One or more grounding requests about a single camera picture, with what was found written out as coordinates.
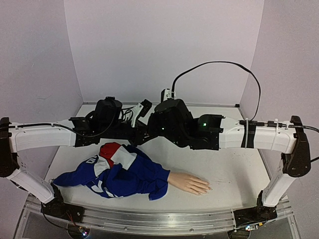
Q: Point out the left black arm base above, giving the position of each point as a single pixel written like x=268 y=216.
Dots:
x=59 y=209

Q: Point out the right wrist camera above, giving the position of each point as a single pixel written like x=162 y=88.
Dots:
x=167 y=94

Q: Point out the blue red white jacket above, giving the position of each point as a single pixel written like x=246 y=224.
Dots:
x=118 y=170

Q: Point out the mannequin hand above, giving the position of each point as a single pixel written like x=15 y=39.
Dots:
x=188 y=183

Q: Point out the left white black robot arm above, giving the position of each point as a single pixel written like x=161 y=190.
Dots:
x=16 y=137

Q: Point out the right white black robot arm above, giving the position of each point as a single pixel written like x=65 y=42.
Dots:
x=215 y=132

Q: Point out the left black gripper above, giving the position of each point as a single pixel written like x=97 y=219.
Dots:
x=138 y=138

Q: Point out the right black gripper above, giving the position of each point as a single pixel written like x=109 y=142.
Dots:
x=150 y=128

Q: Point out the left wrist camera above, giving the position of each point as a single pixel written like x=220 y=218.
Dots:
x=140 y=110

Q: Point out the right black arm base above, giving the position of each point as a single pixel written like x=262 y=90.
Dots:
x=254 y=215

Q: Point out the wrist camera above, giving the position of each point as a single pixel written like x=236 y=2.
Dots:
x=167 y=94
x=140 y=110

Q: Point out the aluminium front rail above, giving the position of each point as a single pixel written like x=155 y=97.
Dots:
x=176 y=214

